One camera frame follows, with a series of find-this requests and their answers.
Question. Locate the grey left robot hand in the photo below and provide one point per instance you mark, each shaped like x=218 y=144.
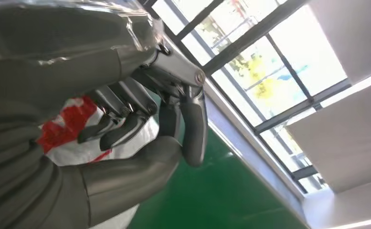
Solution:
x=62 y=63

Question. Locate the white red printed plastic package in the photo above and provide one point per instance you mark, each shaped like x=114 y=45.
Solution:
x=71 y=120

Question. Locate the clear plastic hand cover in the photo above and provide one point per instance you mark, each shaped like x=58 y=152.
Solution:
x=137 y=28

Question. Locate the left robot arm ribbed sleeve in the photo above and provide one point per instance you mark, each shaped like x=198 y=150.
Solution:
x=14 y=189

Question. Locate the dark framed window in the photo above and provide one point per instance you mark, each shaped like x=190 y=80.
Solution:
x=299 y=57

